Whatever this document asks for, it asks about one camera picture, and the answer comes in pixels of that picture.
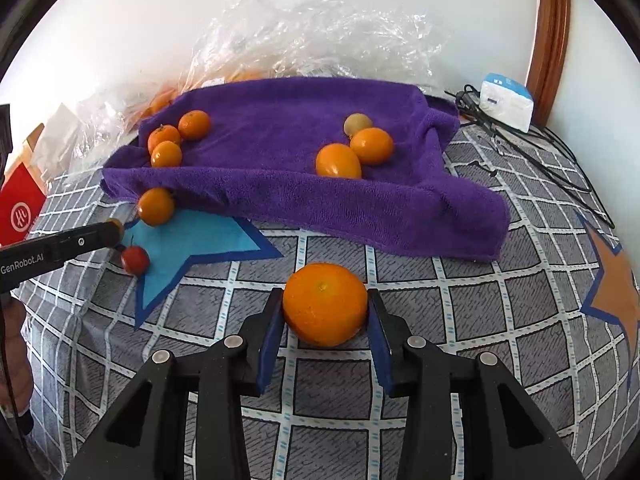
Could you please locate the small red fruit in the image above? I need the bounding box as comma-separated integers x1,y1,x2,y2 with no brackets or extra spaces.
120,245,150,276

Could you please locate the largest orange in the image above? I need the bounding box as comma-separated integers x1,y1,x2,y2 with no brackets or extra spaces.
146,125,182,155

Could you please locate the large orange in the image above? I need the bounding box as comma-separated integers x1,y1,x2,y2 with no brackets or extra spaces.
282,263,368,348

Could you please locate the round orange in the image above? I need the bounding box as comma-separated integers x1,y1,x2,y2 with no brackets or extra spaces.
178,110,212,141

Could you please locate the small orange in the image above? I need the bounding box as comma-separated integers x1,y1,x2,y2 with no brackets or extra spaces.
349,127,395,166

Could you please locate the oval orange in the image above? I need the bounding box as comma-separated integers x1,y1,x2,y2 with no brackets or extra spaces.
314,143,362,179

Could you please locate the green-brown kiwi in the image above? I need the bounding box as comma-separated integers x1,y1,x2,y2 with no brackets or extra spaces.
343,113,373,139

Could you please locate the person's left hand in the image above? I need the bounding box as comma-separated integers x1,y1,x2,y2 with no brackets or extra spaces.
3,298,34,414

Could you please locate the red paper bag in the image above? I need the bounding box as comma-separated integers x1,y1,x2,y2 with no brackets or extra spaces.
0,162,46,246

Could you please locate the white plastic bag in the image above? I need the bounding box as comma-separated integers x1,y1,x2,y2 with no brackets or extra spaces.
32,104,80,183

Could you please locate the grey checked tablecloth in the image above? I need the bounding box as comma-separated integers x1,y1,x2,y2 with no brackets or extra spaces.
17,126,639,479

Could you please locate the clear plastic bag left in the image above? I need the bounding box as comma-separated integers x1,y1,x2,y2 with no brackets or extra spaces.
69,74,191,172

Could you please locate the clear plastic bag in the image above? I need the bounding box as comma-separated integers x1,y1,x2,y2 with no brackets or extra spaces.
69,74,191,172
179,0,448,96

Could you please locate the purple towel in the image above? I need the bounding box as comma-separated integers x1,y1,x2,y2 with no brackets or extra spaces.
101,77,511,261

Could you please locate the white blue charger box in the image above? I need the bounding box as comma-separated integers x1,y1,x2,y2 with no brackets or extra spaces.
480,73,534,132

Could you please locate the clear plastic bag right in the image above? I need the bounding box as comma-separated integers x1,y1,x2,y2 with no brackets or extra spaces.
179,0,448,96

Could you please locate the black cable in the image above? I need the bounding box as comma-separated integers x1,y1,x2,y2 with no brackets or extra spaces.
444,83,616,231

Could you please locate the brown wooden door frame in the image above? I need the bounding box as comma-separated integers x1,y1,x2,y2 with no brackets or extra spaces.
526,0,570,126

